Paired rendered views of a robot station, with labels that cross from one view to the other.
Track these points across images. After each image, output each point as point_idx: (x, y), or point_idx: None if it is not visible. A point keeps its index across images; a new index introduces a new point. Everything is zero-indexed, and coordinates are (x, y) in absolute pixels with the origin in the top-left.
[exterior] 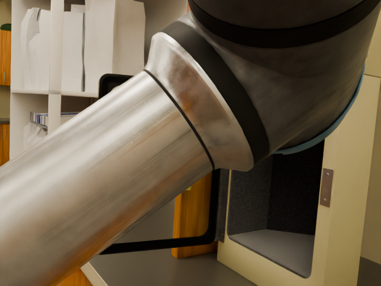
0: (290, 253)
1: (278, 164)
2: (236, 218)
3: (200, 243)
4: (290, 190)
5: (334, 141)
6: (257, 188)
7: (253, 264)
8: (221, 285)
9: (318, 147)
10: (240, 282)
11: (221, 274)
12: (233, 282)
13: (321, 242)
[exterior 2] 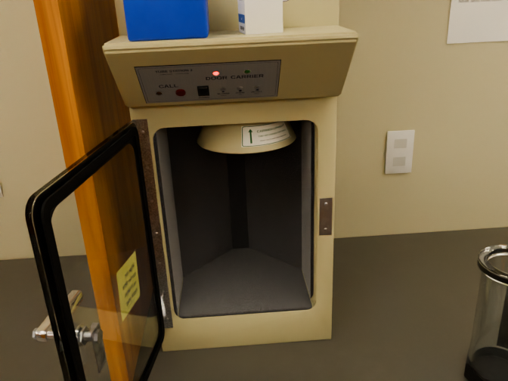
0: (255, 291)
1: (180, 195)
2: (176, 289)
3: (159, 348)
4: (196, 219)
5: (329, 168)
6: (175, 238)
7: (233, 327)
8: (223, 374)
9: (213, 156)
10: (228, 356)
11: (201, 363)
12: (224, 361)
13: (325, 269)
